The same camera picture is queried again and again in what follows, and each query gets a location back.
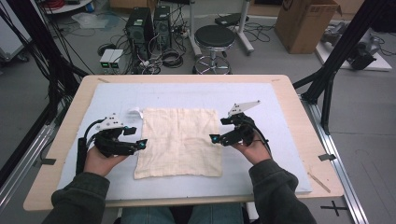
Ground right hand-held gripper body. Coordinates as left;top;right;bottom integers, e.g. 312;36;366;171
220;100;262;147

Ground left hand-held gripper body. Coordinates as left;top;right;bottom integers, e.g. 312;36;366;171
92;113;138;158

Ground cream cloth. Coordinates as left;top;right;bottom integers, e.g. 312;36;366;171
127;106;224;181

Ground person's left hand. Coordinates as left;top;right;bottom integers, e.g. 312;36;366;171
83;146;129;177

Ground person's right hand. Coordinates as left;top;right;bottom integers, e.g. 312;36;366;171
232;131;272;166

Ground white foam mat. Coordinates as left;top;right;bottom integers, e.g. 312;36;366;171
57;82;313;202

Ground person's left leg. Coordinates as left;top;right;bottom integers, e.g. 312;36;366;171
120;204;176;224

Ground person's leg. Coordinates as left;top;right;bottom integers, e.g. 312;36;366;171
120;204;176;224
190;203;246;224

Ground small white box green display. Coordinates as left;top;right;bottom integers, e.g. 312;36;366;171
99;49;114;70
108;49;124;70

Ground person's right leg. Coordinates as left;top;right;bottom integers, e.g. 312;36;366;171
190;203;246;224

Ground black round stool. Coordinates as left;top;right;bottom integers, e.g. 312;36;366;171
192;24;237;75

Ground thin wooden stick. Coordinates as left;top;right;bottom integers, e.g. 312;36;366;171
307;172;332;194

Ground white metal stand leg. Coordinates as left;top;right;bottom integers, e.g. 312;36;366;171
236;0;255;56
188;0;204;59

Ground large black computer tower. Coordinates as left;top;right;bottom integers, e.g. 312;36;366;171
124;7;155;60

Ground flat black device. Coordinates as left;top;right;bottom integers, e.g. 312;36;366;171
214;12;250;27

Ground slim black computer tower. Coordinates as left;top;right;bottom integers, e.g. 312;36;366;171
153;5;173;50

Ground black tape cross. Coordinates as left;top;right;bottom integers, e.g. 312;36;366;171
320;200;348;217

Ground clear plastic bag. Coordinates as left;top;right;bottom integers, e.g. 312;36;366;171
71;12;120;31

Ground cardboard box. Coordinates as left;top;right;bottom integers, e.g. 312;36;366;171
274;0;343;55

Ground round white table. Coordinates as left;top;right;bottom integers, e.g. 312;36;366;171
40;0;94;15

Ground grey machine parts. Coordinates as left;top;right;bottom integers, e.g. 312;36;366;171
320;21;382;71

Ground white board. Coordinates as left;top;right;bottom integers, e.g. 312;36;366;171
315;41;393;73

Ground right hand-held gripper cable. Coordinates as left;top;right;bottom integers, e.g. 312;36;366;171
248;120;273;157

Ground coil of black cable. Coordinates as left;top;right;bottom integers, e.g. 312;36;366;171
162;48;185;69

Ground aluminium rail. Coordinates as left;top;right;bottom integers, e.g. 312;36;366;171
300;94;370;224
0;124;57;213

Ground black metal frame stand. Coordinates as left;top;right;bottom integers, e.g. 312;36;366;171
292;0;396;136

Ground black metal frame with cables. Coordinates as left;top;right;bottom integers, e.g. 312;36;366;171
0;0;90;125

